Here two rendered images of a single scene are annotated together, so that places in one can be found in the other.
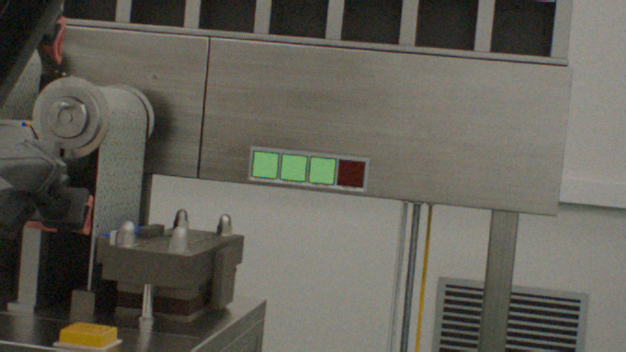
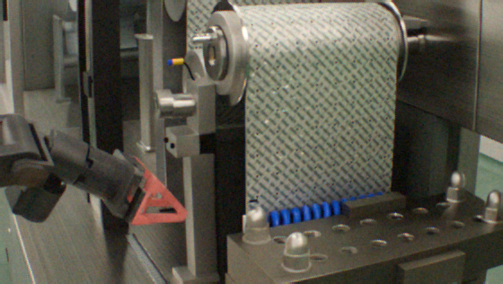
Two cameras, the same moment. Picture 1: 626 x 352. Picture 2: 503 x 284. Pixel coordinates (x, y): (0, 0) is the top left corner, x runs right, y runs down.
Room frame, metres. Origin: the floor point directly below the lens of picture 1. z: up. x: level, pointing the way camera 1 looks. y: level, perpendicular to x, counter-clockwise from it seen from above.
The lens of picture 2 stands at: (1.38, -0.43, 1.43)
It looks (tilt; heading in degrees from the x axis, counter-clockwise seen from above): 17 degrees down; 57
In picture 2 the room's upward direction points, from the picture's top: straight up
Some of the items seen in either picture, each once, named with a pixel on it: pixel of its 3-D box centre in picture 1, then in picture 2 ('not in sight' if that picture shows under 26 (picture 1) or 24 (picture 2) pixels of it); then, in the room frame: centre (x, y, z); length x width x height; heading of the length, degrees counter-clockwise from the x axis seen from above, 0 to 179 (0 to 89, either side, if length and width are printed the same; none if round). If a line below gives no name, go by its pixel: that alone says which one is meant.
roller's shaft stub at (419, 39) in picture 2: not in sight; (400, 41); (2.19, 0.40, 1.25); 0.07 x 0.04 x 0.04; 170
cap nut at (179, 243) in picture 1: (179, 238); (296, 250); (1.87, 0.23, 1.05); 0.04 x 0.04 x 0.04
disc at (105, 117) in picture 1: (71, 117); (226, 52); (1.91, 0.45, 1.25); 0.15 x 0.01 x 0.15; 80
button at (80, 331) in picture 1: (88, 335); not in sight; (1.65, 0.33, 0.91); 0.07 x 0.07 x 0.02; 80
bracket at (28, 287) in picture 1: (34, 224); (190, 186); (1.87, 0.49, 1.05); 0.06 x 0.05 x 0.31; 170
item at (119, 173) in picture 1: (119, 191); (324, 149); (2.01, 0.37, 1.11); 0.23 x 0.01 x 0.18; 170
